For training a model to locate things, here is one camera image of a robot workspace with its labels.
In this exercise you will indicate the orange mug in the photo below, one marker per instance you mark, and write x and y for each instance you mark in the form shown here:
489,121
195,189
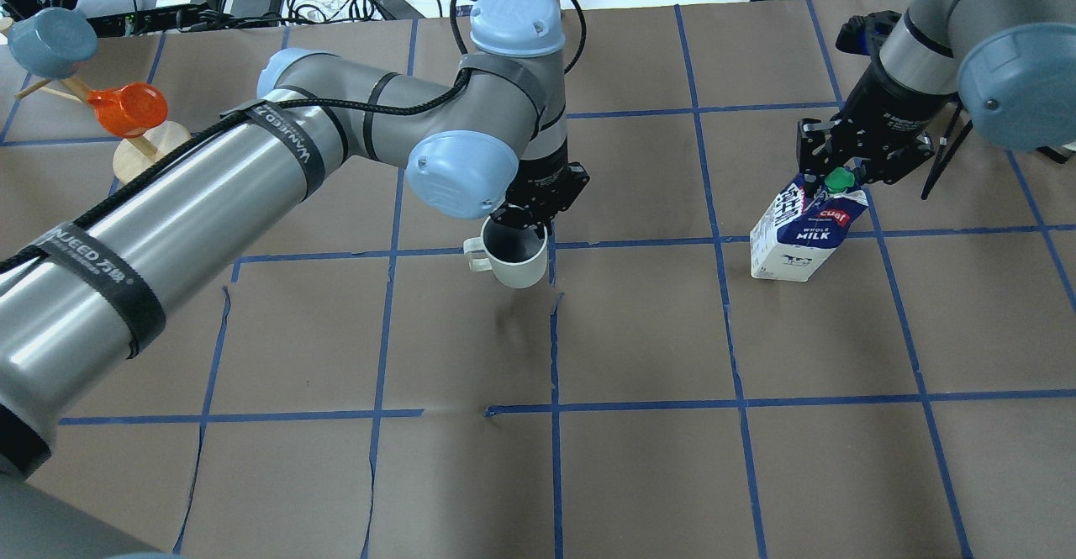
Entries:
129,111

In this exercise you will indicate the blue mug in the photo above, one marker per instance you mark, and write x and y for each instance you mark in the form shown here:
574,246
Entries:
54,43

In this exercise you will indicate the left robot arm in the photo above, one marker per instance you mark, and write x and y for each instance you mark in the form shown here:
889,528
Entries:
98,290

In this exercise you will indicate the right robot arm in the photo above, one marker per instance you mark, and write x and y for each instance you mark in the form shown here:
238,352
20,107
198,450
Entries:
938,71

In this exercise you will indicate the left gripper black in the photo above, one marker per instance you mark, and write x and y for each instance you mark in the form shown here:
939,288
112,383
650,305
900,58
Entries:
545,182

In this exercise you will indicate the white mug grey inside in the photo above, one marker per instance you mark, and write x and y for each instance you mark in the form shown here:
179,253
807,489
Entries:
518,258

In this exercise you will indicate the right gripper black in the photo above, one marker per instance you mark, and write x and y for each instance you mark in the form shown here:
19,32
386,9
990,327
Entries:
884,107

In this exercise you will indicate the brown paper table cover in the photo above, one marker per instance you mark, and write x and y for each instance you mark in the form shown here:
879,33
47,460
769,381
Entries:
348,388

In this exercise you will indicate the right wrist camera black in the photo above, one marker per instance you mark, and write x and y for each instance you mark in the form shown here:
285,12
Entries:
865,34

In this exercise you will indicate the blue white milk carton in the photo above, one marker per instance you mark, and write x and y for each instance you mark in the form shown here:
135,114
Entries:
798,232

